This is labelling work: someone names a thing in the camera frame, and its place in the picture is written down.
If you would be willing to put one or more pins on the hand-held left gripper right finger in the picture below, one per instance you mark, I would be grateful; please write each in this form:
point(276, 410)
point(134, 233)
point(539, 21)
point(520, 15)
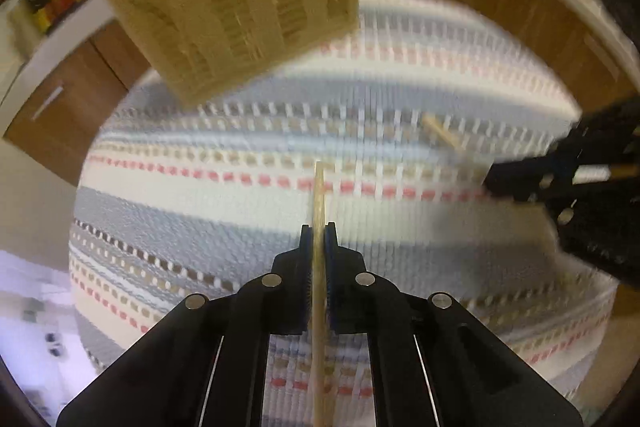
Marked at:
point(331, 267)

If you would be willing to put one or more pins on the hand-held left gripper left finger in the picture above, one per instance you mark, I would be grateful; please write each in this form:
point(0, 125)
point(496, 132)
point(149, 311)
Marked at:
point(306, 267)

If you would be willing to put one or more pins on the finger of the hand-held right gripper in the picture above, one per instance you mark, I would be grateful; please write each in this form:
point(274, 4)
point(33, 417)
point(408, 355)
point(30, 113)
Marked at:
point(605, 137)
point(600, 227)

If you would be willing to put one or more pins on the wooden chopstick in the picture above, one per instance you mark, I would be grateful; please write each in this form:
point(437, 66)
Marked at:
point(445, 134)
point(319, 207)

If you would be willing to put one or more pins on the yellow plastic utensil basket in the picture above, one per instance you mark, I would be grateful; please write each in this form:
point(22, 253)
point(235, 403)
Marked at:
point(225, 7)

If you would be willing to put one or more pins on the striped woven tablecloth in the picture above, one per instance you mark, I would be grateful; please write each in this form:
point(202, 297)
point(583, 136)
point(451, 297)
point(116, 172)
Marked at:
point(225, 207)

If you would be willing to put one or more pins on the wooden cabinet door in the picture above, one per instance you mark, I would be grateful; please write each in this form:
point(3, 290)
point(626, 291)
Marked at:
point(75, 107)
point(525, 17)

